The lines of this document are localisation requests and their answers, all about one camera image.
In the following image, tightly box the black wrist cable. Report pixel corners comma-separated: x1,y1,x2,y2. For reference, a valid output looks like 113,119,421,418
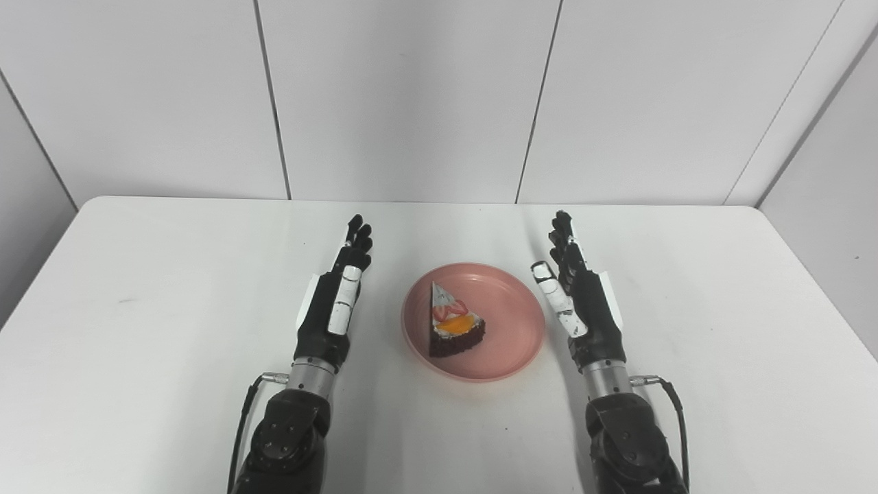
631,374,690,489
226,372,292,494

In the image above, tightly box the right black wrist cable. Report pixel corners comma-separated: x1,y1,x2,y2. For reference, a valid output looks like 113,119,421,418
631,374,690,489

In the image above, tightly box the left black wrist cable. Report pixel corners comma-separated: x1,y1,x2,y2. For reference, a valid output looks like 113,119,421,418
226,372,292,494

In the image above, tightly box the chocolate cake slice with fruit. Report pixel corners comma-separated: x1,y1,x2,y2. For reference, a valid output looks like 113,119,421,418
429,281,486,358

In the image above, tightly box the pink round plate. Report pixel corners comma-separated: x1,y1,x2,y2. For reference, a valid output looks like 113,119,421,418
401,262,547,383

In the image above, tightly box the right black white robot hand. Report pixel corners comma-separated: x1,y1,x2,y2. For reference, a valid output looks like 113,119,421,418
531,210,628,375

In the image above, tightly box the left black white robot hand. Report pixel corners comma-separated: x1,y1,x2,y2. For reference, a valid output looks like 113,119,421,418
294,214,374,375

